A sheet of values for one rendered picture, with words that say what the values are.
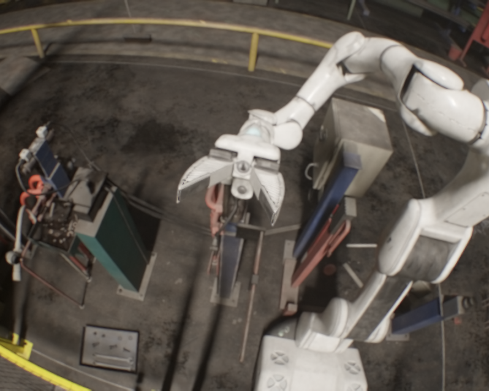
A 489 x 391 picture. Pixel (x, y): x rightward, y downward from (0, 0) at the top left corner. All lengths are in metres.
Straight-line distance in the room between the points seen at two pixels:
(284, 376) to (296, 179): 1.49
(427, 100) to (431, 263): 0.49
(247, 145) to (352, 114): 1.06
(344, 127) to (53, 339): 2.03
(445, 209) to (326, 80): 0.41
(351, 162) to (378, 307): 0.58
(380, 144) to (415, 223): 0.68
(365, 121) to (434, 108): 0.99
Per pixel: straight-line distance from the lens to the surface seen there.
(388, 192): 2.62
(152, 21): 3.47
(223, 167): 0.40
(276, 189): 0.37
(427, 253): 0.84
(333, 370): 1.58
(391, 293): 0.99
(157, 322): 1.82
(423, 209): 0.76
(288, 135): 0.67
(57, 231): 1.35
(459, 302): 1.60
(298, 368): 1.52
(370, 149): 1.35
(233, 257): 1.18
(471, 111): 0.50
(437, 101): 0.49
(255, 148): 0.43
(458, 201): 0.69
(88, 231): 1.20
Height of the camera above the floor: 1.77
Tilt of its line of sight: 55 degrees down
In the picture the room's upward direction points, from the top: 9 degrees clockwise
